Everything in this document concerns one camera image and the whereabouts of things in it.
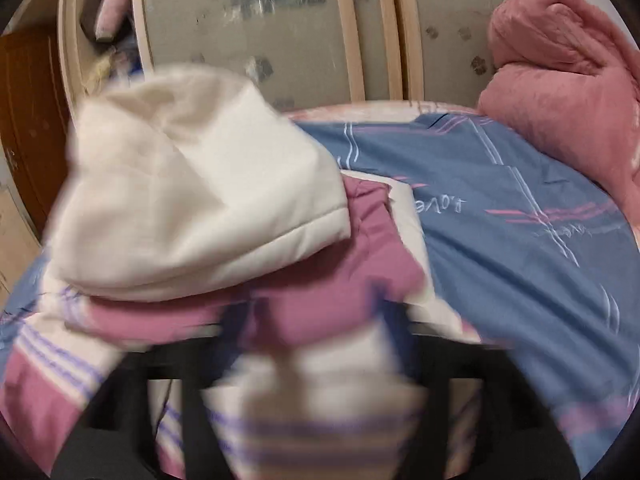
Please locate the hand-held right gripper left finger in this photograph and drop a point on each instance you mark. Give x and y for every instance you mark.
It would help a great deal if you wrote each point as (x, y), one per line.
(150, 365)

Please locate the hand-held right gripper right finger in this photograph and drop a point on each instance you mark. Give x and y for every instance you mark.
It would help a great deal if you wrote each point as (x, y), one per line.
(450, 375)

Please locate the pink and white hooded jacket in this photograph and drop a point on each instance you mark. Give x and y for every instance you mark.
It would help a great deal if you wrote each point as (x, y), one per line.
(200, 200)

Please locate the blue striped bed sheet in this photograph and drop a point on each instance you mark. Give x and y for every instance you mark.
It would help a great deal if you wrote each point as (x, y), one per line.
(500, 240)

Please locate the light wooden cabinet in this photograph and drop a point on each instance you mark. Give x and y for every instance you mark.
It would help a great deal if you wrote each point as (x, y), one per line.
(15, 245)

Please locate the brown wooden door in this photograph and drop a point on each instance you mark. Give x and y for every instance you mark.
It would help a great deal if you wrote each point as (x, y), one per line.
(30, 125)

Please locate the yellow crumpled cloth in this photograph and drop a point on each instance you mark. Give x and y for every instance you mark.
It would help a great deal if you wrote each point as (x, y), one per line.
(102, 72)

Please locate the pink quilt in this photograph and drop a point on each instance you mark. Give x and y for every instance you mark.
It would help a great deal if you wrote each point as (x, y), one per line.
(565, 70)

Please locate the frosted glass sliding door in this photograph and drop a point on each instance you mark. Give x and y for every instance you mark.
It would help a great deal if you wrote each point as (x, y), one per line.
(250, 15)
(450, 25)

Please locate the light wooden wardrobe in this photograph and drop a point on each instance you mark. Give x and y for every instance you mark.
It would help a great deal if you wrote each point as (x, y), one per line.
(75, 20)

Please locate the pink hanging puffer jacket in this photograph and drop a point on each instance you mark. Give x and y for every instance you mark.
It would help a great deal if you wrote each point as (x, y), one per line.
(112, 5)

